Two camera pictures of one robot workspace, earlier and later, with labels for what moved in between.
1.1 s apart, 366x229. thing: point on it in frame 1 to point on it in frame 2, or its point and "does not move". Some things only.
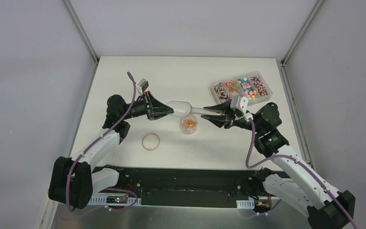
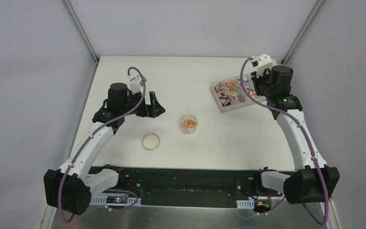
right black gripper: [221, 120] to [257, 79]
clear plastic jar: [188, 124] does not move
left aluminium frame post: [80, 30] does not move
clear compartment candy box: [253, 86] does not move
